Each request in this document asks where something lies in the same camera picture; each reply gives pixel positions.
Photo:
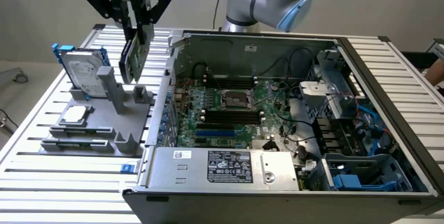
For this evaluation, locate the open black PC case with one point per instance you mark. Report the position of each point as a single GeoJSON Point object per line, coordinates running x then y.
{"type": "Point", "coordinates": [382, 120]}

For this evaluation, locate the blue-grey disk bay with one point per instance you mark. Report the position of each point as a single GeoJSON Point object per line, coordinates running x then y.
{"type": "Point", "coordinates": [364, 173]}

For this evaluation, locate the brown cardboard box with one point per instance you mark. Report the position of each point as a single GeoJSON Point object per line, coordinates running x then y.
{"type": "Point", "coordinates": [435, 74]}

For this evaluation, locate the blue case latch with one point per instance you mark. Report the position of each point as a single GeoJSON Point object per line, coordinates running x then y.
{"type": "Point", "coordinates": [126, 168]}

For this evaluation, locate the metal drive cage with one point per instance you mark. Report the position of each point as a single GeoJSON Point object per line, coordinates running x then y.
{"type": "Point", "coordinates": [324, 89]}

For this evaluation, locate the black RAM slot bank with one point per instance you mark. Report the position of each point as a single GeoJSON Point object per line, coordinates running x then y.
{"type": "Point", "coordinates": [231, 82]}
{"type": "Point", "coordinates": [231, 117]}

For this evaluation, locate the green RAM stick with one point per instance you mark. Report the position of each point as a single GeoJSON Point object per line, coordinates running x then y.
{"type": "Point", "coordinates": [83, 131]}
{"type": "Point", "coordinates": [78, 144]}

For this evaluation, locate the silver power supply unit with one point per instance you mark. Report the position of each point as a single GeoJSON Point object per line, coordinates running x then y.
{"type": "Point", "coordinates": [222, 169]}

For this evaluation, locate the blue expansion slot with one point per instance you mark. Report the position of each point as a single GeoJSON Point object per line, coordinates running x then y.
{"type": "Point", "coordinates": [214, 132]}

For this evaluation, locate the green motherboard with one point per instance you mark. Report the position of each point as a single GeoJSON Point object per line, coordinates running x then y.
{"type": "Point", "coordinates": [208, 102]}

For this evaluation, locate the silver CPU chip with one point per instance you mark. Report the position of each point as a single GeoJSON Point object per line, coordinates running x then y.
{"type": "Point", "coordinates": [75, 114]}

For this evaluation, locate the grey parts rack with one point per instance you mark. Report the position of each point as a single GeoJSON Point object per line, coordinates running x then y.
{"type": "Point", "coordinates": [104, 120]}

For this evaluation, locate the hard disk in blue caddy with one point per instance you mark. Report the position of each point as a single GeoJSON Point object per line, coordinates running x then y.
{"type": "Point", "coordinates": [84, 72]}

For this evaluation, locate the black table end cap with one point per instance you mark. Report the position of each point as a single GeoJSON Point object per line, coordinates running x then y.
{"type": "Point", "coordinates": [99, 26]}
{"type": "Point", "coordinates": [384, 39]}

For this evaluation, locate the silver chipset heatsink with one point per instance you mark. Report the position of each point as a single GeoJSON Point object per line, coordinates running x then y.
{"type": "Point", "coordinates": [260, 144]}

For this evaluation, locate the black expansion slot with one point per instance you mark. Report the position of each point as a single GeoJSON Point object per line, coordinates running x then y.
{"type": "Point", "coordinates": [215, 126]}

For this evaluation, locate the CPU socket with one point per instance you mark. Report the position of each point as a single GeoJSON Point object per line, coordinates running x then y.
{"type": "Point", "coordinates": [238, 98]}

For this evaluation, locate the grey caster wheel frame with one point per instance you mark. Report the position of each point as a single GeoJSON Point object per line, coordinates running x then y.
{"type": "Point", "coordinates": [19, 76]}

